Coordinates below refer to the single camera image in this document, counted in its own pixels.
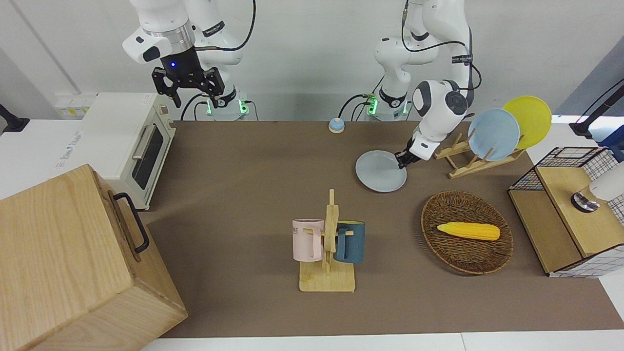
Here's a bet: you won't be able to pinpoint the gray round plate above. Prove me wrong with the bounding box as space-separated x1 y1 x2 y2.
355 150 408 193

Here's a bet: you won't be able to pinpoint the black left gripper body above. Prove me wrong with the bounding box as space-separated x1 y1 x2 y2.
396 138 421 164

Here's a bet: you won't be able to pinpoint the white cylinder with metal ring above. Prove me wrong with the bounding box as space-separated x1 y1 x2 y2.
571 163 624 214

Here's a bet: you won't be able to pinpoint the black right base cables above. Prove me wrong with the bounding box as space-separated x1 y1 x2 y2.
180 93 210 121

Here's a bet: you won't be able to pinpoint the dark blue mug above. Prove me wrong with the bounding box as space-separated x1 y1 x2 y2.
334 221 366 264

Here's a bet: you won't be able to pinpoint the light blue plate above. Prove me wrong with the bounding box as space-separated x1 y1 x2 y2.
468 108 521 162

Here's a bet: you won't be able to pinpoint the black base cables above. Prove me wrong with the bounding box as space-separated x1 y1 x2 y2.
339 92 380 121
180 93 210 121

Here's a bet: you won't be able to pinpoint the brown table mat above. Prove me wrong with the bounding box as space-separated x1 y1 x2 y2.
140 120 624 338

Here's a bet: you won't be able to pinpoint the black box handle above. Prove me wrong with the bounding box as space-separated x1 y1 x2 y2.
113 193 150 254

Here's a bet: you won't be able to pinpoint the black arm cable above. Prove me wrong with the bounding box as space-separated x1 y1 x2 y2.
401 0 482 93
195 0 257 52

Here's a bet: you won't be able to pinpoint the white oven door handle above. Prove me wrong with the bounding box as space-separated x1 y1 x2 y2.
132 123 157 160

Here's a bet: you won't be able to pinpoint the white toaster oven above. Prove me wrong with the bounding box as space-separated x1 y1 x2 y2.
55 93 176 211

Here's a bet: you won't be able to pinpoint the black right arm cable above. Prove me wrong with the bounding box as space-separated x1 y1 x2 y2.
195 0 257 52

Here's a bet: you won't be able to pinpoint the wooden dish rack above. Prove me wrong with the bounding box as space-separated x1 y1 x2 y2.
434 133 527 179

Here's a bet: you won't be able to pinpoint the black camera stand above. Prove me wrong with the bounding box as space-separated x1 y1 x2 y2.
569 78 624 139
0 104 30 135

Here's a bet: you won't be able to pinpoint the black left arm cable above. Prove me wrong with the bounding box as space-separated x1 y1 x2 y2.
401 0 482 93

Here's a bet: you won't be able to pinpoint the wooden mug rack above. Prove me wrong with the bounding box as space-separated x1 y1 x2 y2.
298 189 355 293

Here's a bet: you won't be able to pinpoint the large wooden box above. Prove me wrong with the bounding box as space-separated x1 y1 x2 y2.
0 164 188 351

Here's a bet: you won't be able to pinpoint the pink mug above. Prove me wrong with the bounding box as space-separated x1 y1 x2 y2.
292 219 325 261

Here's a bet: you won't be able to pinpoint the black left base cables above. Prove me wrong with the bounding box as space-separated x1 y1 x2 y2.
339 92 380 121

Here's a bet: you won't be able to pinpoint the yellow plate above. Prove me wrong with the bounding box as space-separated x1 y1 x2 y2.
502 96 552 150

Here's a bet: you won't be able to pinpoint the yellow corn cob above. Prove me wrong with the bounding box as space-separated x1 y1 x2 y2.
437 222 501 241

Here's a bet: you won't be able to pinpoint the blue object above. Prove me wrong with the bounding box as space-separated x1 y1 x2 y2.
597 127 624 162

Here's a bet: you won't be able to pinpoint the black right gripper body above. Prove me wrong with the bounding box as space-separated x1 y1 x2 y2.
152 45 226 96

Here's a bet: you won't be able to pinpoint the brown wicker basket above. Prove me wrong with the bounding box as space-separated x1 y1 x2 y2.
421 190 514 275

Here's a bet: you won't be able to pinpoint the wire and wood shelf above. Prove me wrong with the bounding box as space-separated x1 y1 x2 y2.
507 146 624 278

